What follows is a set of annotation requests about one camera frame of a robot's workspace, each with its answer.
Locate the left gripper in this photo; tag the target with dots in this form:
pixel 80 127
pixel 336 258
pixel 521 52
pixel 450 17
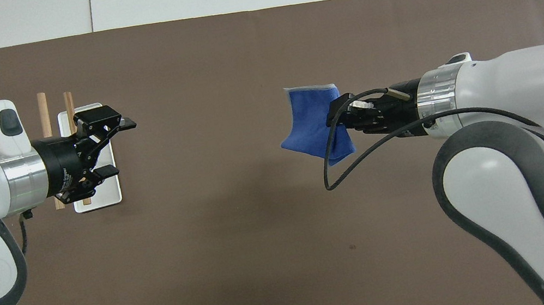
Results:
pixel 58 165

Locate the wooden towel rack white base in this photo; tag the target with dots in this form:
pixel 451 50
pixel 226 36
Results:
pixel 110 193

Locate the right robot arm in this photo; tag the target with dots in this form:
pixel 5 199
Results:
pixel 512 101

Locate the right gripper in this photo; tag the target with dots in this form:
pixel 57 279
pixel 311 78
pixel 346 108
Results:
pixel 400 111

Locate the blue towel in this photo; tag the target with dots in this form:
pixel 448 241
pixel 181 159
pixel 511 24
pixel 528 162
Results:
pixel 308 121

